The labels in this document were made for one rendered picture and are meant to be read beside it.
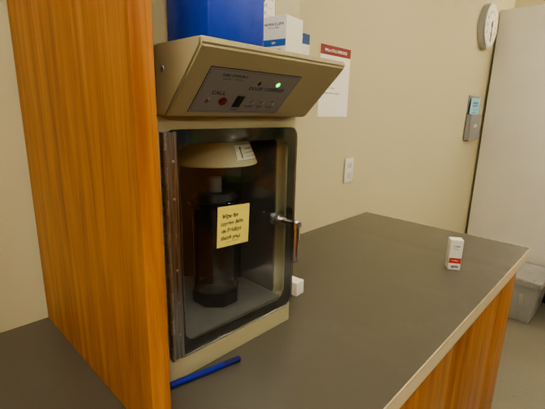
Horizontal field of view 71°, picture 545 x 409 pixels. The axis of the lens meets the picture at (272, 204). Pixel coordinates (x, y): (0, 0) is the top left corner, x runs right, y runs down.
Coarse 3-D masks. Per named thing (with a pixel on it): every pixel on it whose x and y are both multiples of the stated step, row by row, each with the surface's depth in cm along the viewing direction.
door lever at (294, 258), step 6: (282, 216) 79; (282, 222) 79; (288, 222) 77; (294, 222) 76; (300, 222) 76; (294, 228) 76; (294, 234) 76; (294, 240) 77; (294, 246) 77; (294, 252) 77; (294, 258) 78
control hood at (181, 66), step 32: (160, 64) 54; (192, 64) 49; (224, 64) 52; (256, 64) 56; (288, 64) 60; (320, 64) 64; (160, 96) 55; (192, 96) 54; (288, 96) 67; (320, 96) 73
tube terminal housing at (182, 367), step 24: (288, 0) 72; (168, 120) 58; (192, 120) 61; (216, 120) 65; (240, 120) 68; (264, 120) 73; (288, 120) 78; (288, 312) 90; (168, 336) 66; (240, 336) 79; (192, 360) 71
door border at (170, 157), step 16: (176, 144) 59; (176, 160) 59; (176, 176) 60; (176, 192) 60; (176, 208) 61; (176, 224) 61; (176, 240) 62; (176, 256) 62; (176, 272) 63; (176, 288) 64; (176, 304) 64; (176, 320) 65; (176, 336) 65; (176, 352) 66
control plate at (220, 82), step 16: (208, 80) 53; (224, 80) 55; (240, 80) 57; (256, 80) 59; (272, 80) 61; (288, 80) 63; (208, 96) 56; (224, 96) 58; (256, 96) 62; (272, 96) 65; (224, 112) 62; (240, 112) 64; (256, 112) 66; (272, 112) 69
